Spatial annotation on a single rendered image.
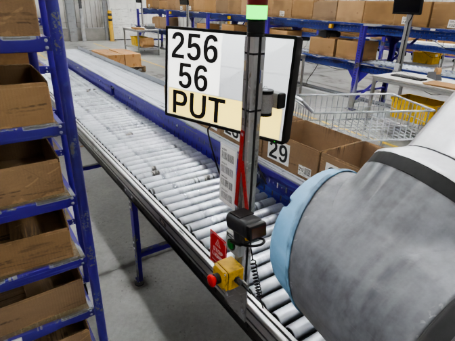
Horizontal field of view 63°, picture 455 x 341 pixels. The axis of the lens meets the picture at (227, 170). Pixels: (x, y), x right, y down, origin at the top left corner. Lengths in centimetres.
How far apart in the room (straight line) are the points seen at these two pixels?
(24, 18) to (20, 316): 81
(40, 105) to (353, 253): 84
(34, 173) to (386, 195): 89
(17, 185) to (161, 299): 147
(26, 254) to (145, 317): 123
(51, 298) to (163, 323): 106
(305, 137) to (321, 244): 179
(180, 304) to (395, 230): 206
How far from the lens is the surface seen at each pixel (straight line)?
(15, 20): 97
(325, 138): 201
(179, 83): 129
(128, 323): 226
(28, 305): 127
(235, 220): 102
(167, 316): 227
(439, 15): 647
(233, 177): 109
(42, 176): 107
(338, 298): 32
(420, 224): 32
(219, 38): 118
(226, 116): 118
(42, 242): 114
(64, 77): 97
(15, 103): 100
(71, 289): 128
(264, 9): 95
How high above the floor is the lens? 162
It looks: 24 degrees down
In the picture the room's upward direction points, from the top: 2 degrees clockwise
